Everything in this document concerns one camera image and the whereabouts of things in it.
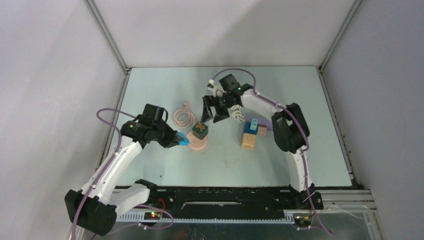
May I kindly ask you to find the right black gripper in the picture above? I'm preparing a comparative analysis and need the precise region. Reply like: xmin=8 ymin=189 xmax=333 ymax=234
xmin=201 ymin=93 xmax=234 ymax=125

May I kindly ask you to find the light blue adapter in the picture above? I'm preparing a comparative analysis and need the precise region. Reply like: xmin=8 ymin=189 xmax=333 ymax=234
xmin=177 ymin=132 xmax=190 ymax=146

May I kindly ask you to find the dark green cube socket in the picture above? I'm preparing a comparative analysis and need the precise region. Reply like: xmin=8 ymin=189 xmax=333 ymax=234
xmin=192 ymin=121 xmax=209 ymax=140

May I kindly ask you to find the dark blue cube socket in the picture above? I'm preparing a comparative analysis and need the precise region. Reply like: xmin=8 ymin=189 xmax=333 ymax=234
xmin=243 ymin=120 xmax=258 ymax=135

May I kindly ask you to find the beige cube socket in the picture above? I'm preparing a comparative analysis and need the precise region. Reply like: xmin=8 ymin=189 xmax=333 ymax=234
xmin=241 ymin=132 xmax=257 ymax=150

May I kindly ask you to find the purple power strip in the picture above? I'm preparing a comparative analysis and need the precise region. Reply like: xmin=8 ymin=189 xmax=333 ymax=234
xmin=245 ymin=115 xmax=273 ymax=131

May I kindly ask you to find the small pink plug adapter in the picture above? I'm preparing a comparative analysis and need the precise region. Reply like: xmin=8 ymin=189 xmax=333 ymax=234
xmin=257 ymin=125 xmax=268 ymax=136

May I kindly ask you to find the teal small cube adapter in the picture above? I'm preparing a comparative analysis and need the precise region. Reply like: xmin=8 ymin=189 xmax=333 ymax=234
xmin=249 ymin=118 xmax=259 ymax=131

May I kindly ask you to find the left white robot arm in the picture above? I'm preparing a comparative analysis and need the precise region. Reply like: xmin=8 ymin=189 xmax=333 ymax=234
xmin=64 ymin=104 xmax=189 ymax=240

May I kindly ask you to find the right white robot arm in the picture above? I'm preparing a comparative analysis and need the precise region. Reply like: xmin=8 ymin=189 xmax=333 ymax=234
xmin=200 ymin=74 xmax=313 ymax=209

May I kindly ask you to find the round pink power strip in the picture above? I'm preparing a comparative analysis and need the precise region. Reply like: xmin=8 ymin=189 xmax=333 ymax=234
xmin=186 ymin=131 xmax=208 ymax=151

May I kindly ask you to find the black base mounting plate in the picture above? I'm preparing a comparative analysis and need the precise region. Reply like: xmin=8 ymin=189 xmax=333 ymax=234
xmin=146 ymin=186 xmax=324 ymax=221

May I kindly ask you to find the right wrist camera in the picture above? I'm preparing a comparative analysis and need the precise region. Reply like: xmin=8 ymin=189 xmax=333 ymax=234
xmin=207 ymin=79 xmax=223 ymax=97

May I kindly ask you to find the pink coiled cable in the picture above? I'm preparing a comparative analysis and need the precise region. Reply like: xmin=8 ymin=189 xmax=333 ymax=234
xmin=173 ymin=101 xmax=196 ymax=130

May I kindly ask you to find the white coiled cable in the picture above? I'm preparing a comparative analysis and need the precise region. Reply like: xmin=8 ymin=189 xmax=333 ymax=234
xmin=231 ymin=104 xmax=245 ymax=123

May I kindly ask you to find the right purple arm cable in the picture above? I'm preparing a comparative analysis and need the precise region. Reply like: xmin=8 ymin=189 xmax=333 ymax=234
xmin=211 ymin=68 xmax=334 ymax=235

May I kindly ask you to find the grey cable duct rail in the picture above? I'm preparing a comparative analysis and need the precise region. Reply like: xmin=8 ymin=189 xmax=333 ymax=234
xmin=115 ymin=211 xmax=296 ymax=224

